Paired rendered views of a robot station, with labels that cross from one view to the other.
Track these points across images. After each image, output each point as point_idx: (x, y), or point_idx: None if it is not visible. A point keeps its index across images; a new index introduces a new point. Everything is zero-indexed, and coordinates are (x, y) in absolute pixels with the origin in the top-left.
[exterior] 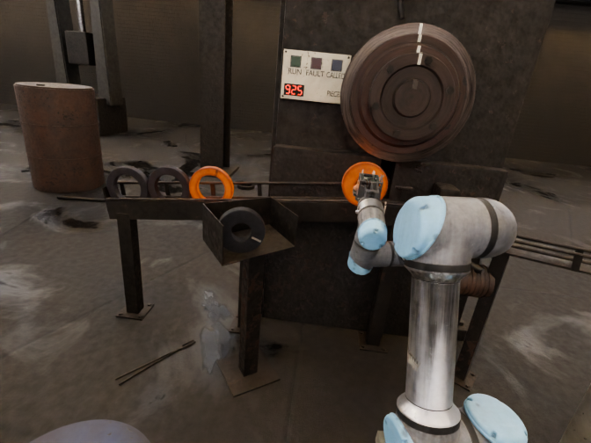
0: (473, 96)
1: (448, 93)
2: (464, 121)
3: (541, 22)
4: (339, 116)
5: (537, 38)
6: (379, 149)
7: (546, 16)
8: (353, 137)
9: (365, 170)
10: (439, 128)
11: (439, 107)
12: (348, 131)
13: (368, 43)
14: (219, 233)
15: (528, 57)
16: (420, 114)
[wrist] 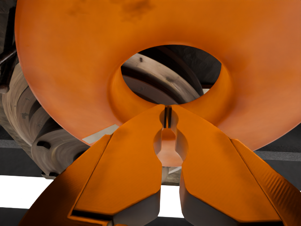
0: (24, 139)
1: (53, 176)
2: (8, 116)
3: (24, 145)
4: (203, 68)
5: (17, 138)
6: (128, 67)
7: (24, 147)
8: (190, 86)
9: (174, 152)
10: (34, 121)
11: (54, 158)
12: (199, 95)
13: (171, 171)
14: None
15: (10, 128)
16: (76, 151)
